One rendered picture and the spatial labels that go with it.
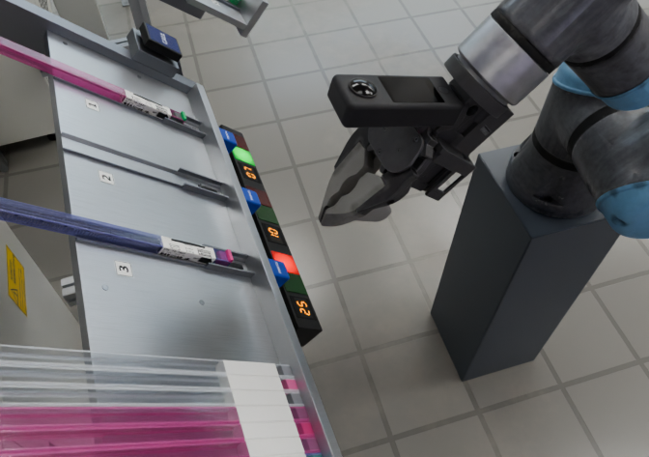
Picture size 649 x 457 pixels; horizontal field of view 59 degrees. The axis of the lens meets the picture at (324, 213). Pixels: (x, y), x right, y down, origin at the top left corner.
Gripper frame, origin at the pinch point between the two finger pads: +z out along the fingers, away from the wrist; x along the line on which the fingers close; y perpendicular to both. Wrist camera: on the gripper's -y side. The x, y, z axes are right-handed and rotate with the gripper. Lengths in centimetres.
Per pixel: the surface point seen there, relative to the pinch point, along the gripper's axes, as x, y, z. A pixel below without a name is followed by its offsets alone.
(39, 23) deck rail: 29.5, -23.0, 9.2
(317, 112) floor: 94, 77, 33
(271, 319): -7.5, -3.0, 8.9
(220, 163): 14.3, -3.0, 8.4
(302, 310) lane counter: -4.1, 4.6, 10.8
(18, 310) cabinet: 16.4, -11.4, 44.5
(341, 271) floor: 37, 67, 43
